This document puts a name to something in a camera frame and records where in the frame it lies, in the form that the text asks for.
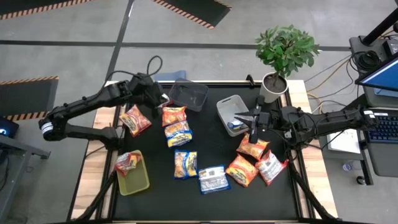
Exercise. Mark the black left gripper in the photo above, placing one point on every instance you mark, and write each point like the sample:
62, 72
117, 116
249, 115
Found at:
144, 90

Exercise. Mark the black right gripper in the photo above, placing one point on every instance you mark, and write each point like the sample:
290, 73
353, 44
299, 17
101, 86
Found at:
265, 119

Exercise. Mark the red Maruchan noodle pack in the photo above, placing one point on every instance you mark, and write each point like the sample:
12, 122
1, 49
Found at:
270, 168
127, 162
135, 120
167, 102

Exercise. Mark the blue Maruchan noodle pack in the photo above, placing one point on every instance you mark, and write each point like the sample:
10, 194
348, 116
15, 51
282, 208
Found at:
234, 124
214, 180
185, 164
178, 134

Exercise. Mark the orange Maruchan noodle pack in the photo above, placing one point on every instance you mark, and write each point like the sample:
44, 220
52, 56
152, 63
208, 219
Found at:
242, 171
252, 150
173, 115

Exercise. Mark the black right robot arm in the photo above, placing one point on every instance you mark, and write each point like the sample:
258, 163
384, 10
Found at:
335, 119

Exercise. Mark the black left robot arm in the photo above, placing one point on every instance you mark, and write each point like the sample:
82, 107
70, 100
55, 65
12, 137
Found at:
90, 102

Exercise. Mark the white plastic bin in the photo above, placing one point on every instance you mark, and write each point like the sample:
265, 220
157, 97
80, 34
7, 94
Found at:
228, 109

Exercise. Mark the white plant pot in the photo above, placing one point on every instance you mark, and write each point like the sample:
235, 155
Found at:
265, 91

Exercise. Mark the dark grey translucent bin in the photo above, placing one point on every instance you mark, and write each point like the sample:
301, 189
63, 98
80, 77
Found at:
189, 95

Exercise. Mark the black clamp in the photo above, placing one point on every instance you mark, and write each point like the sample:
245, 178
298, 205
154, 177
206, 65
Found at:
249, 79

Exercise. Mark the red clamp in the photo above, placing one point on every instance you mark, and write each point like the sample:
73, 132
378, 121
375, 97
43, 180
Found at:
286, 162

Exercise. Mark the yellow-green plastic bin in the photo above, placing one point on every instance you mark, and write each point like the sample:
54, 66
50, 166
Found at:
136, 180

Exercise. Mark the green leafy plant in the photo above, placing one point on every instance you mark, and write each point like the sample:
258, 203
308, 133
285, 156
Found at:
284, 49

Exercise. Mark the black table mat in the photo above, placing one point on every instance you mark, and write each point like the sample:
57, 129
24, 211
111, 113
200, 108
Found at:
161, 199

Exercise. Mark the white paper sheet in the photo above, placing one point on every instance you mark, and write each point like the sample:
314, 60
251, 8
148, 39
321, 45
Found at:
345, 141

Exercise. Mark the clear water bottle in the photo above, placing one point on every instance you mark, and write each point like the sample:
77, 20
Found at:
350, 166

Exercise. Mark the black hazard-striped floor mat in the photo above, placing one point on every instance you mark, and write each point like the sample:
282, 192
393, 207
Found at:
25, 96
18, 6
199, 11

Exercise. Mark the black stand leg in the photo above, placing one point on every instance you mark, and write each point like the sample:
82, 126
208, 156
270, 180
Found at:
359, 102

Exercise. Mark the black caster wheel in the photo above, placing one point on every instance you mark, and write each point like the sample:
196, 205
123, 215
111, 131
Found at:
360, 180

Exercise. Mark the black backlit keyboard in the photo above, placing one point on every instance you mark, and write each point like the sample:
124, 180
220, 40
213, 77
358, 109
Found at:
385, 129

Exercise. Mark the grey stand base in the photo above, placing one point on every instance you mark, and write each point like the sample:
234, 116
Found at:
357, 43

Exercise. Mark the grey metal desk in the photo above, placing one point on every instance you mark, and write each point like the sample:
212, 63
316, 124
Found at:
21, 148

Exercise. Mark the computer monitor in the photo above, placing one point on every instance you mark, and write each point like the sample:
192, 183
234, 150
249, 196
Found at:
381, 77

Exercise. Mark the grey keyboard tray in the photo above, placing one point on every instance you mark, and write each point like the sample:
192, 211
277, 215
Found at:
385, 161

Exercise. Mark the black device with blue light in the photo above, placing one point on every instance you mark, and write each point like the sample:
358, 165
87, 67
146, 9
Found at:
7, 127

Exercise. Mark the black stand pole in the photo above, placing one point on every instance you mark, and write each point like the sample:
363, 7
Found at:
381, 28

